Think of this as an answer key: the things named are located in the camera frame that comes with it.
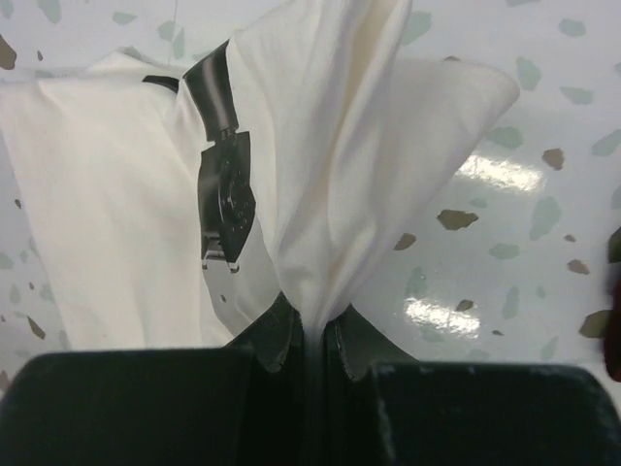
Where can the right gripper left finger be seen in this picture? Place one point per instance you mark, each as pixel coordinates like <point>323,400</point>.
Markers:
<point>235,405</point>

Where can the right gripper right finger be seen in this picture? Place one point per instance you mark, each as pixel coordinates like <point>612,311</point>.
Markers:
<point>386,408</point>

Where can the white t shirt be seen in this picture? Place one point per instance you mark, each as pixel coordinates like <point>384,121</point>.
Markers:
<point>297,152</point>

